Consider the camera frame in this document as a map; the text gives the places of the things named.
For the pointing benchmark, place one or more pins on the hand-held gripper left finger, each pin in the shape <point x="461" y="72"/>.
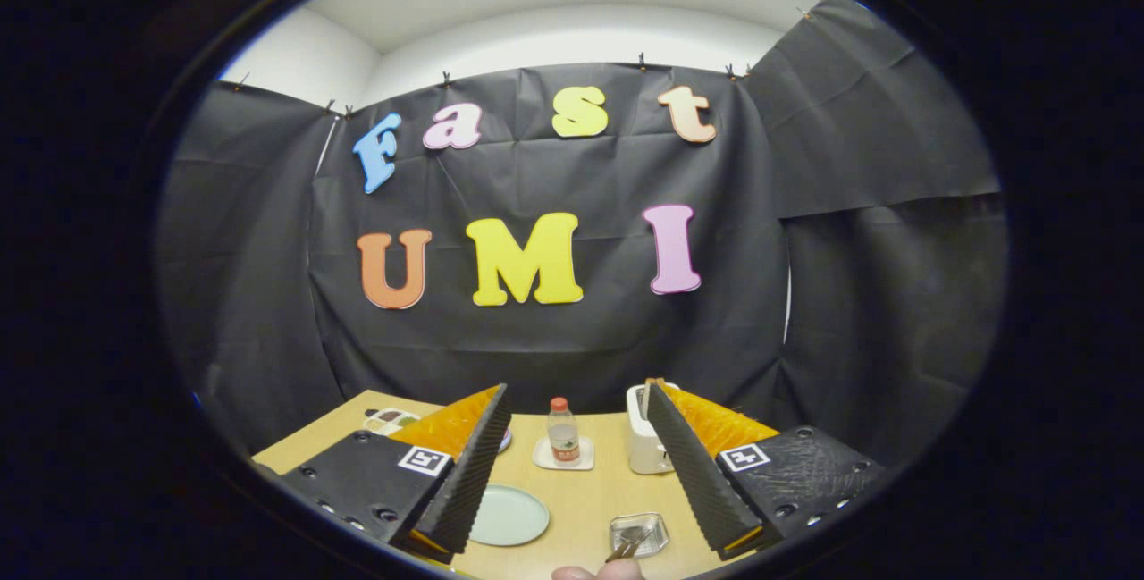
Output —
<point x="469" y="473"/>

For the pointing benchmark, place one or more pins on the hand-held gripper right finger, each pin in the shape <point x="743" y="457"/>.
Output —
<point x="693" y="477"/>

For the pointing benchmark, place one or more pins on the blue plate with food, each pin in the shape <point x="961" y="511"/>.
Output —
<point x="506" y="441"/>

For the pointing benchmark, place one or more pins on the white toaster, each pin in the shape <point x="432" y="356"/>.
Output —
<point x="643" y="446"/>

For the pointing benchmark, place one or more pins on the metal perforated tray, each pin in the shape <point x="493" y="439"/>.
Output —
<point x="657" y="526"/>

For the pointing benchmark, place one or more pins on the light green plate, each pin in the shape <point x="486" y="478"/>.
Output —
<point x="514" y="517"/>

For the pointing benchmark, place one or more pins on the white square coaster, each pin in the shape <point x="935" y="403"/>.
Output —
<point x="542" y="455"/>

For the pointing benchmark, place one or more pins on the white divided sauce dish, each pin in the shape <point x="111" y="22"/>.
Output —
<point x="384" y="420"/>

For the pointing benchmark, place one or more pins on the clear water bottle red cap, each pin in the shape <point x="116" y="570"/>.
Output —
<point x="563" y="437"/>

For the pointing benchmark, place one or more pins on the black backdrop cloth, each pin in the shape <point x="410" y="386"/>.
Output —
<point x="554" y="339"/>

